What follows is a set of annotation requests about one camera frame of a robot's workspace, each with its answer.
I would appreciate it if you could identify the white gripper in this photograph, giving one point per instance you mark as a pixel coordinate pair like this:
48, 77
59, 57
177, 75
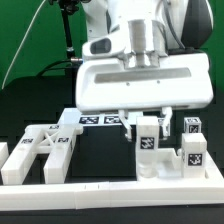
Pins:
180, 82

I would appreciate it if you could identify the white chair seat block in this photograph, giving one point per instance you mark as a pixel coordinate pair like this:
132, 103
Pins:
163, 163

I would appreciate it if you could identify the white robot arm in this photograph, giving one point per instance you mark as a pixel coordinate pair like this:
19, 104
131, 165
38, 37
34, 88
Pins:
143, 56

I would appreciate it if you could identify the white tagged cube far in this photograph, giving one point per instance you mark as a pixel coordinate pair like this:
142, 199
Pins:
192, 125

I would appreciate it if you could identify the white L-shaped border fence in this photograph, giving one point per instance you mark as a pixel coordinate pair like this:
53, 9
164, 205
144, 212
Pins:
154, 192

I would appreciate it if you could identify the white part at left edge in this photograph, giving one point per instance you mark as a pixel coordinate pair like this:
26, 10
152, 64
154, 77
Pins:
4, 153

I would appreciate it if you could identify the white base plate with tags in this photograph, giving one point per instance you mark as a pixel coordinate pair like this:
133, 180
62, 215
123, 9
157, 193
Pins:
74, 116

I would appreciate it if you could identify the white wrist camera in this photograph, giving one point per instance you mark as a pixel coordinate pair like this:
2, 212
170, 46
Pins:
112, 45

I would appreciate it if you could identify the white chair back frame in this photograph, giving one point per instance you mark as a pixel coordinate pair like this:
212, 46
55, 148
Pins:
57, 141

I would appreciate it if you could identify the black camera stand pole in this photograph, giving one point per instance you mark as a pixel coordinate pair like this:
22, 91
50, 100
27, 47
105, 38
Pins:
67, 8

